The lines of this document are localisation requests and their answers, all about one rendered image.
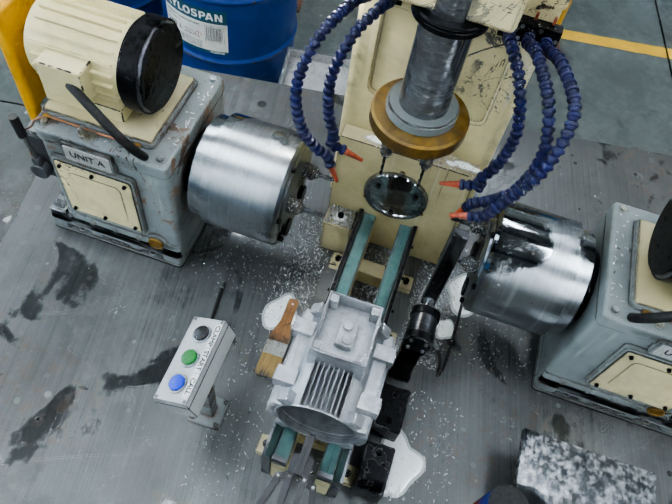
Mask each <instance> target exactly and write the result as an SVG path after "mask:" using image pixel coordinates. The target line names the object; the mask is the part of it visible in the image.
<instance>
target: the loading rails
mask: <svg viewBox="0 0 672 504"><path fill-rule="evenodd" d="M363 214H364V215H363ZM375 219H376V216H374V215H371V214H368V213H364V209H362V208H361V209H360V211H359V214H358V216H357V219H356V222H355V224H354V226H352V227H351V229H352V232H351V235H350V237H349V240H348V242H347V245H346V248H345V250H344V253H343V254H341V253H338V252H333V254H332V257H331V259H330V262H329V268H332V269H335V270H337V271H336V274H335V276H334V279H333V282H332V284H331V287H330V288H328V290H327V291H329V292H328V295H327V297H326V300H325V303H324V304H326V302H327V299H328V297H329V294H330V291H331V290H332V291H335V292H338V293H341V294H344V295H347V296H350V294H351V291H352V289H353V286H354V283H355V280H357V281H360V282H363V283H366V284H369V285H372V286H373V285H374V287H377V288H379V289H378V292H377V295H376V298H375V301H374V305H377V306H380V307H383V308H384V310H383V313H382V316H381V323H385V324H386V325H387V324H388V321H389V318H390V315H391V313H393V312H394V310H392V308H393V305H394V302H395V298H396V295H397V292H398V291H400V292H403V293H406V294H409V293H410V290H411V287H412V284H413V280H414V278H413V277H410V276H407V275H404V274H403V273H404V270H405V266H406V263H407V260H408V257H409V253H410V250H411V249H413V247H414V246H412V244H413V241H414V237H415V234H416V231H417V228H418V227H417V226H413V229H412V228H411V227H408V226H405V225H402V224H400V226H399V229H398V232H397V235H396V238H395V241H394V244H393V247H392V250H391V253H390V256H389V259H388V262H387V265H386V266H383V265H380V264H377V263H374V262H371V261H368V260H365V259H363V258H364V255H365V252H366V250H367V247H368V244H369V241H370V237H371V234H372V230H373V226H374V223H375ZM411 230H412V232H411ZM410 233H411V234H410ZM409 236H410V237H409ZM305 439H306V436H305V435H304V436H303V434H301V433H300V434H299V432H297V431H295V432H294V430H293V429H291V428H290V427H282V426H280V425H279V424H277V423H276V422H275V421H274V423H273V426H272V428H271V431H270V433H269V435H267V434H264V433H262V434H261V437H260V440H259V442H258V445H257V447H256V450H255V453H256V454H259V455H262V456H261V472H264V473H266V474H270V475H271V476H274V474H275V472H277V471H286V470H287V469H288V467H289V464H290V461H291V458H292V456H293V453H294V450H295V447H296V444H297V442H298V443H300V444H304V441H305ZM312 448H314V449H317V450H320V451H323V452H324V455H323V458H322V461H321V464H320V467H319V470H318V473H317V476H316V479H315V482H314V484H315V485H316V487H317V488H316V492H318V493H321V494H323V495H326V493H327V495H326V496H329V497H332V498H335V497H336V496H337V494H338V492H339V490H340V488H341V486H342V485H344V486H347V487H349V488H351V487H352V485H353V482H354V478H355V475H356V472H357V467H355V466H353V465H350V464H349V461H350V458H351V455H352V452H353V448H354V445H353V448H352V449H343V448H341V447H340V446H339V445H337V444H332V443H331V445H330V443H325V442H323V441H322V442H321V441H320V440H317V441H316V439H315V440H314V443H313V446H312ZM327 491H328V492H327Z"/></svg>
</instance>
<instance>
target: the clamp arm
mask: <svg viewBox="0 0 672 504"><path fill-rule="evenodd" d="M469 237H470V231H467V230H464V229H461V228H458V227H454V229H453V231H452V233H451V235H450V238H449V240H448V242H447V244H446V246H445V248H444V250H443V252H442V255H441V257H440V259H439V261H438V263H437V265H436V267H435V270H434V272H433V274H432V276H431V278H430V280H429V282H428V284H427V287H426V289H425V291H424V293H423V295H422V298H421V303H424V302H425V300H426V299H427V300H426V301H427V302H430V300H432V301H431V303H432V304H433V303H434V304H433V307H434V306H435V304H436V302H437V300H438V298H439V296H440V294H441V292H442V290H443V289H444V287H445V285H446V283H447V281H448V279H449V277H450V275H451V273H452V271H453V269H454V267H455V265H456V263H457V262H458V260H459V258H460V256H461V254H462V252H463V250H464V248H465V246H466V244H467V242H468V240H469Z"/></svg>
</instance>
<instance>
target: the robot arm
mask: <svg viewBox="0 0 672 504"><path fill-rule="evenodd" d="M315 437H316V436H315V435H312V434H310V433H307V436H306V439H305V441H304V444H303V447H302V450H301V453H300V454H299V453H296V452H295V453H294V454H293V456H292V459H291V462H290V464H289V467H288V469H287V470H286V471H277V472H275V474H274V476H273V477H272V479H271V480H270V482H269V483H268V485H267V487H266V488H265V490H264V491H263V493H262V494H261V496H260V497H259V499H258V501H257V502H256V504H265V503H266V502H267V500H268V499H269V497H270V495H271V494H272V492H273V491H274V489H275V487H276V486H277V484H278V483H279V481H280V480H284V481H283V484H282V487H281V490H280V493H279V496H278V498H277V501H276V504H284V502H285V499H286V496H287V493H288V490H289V487H290V484H291V481H292V478H293V475H295V476H299V477H301V480H300V483H299V486H298V488H297V491H296V494H295V497H294V500H293V503H292V504H300V502H301V499H302V496H303V493H304V491H305V488H307V489H308V490H309V494H308V504H315V498H316V488H317V487H316V485H315V484H314V483H312V482H311V481H310V479H309V476H310V473H311V470H312V467H313V464H314V459H313V458H310V457H309V455H310V452H311V449H312V446H313V443H314V440H315Z"/></svg>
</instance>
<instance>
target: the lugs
mask: <svg viewBox="0 0 672 504"><path fill-rule="evenodd" d="M324 307H325V304H324V303H323V302H321V303H314V304H313V306H312V309H311V311H310V313H311V314H312V315H313V316H314V317H315V318H320V317H321V314H322V313H323V309H324ZM390 333H391V329H390V328H389V327H388V326H387V325H386V324H385V323H380V326H379V330H378V333H377V337H378V338H379V339H380V340H387V339H389V337H390ZM296 395H297V393H295V392H294V391H293V390H292V389H290V388H286V389H280V391H279V394H278V396H277V401H279V402H280V403H281V404H283V405H293V403H294V400H295V398H296ZM364 420H365V418H364V417H363V416H362V415H361V414H359V413H358V412H348V416H347V419H346V422H345V424H347V425H348V426H349V427H350V428H352V429H357V430H361V429H362V427H363V424H364ZM275 422H276V423H277V424H279V425H280V426H282V427H288V426H286V425H285V424H284V423H282V422H281V421H280V420H279V419H278V418H277V417H276V418H275ZM337 445H339V446H340V447H341V448H343V449H352V448H353V444H348V445H340V444H337Z"/></svg>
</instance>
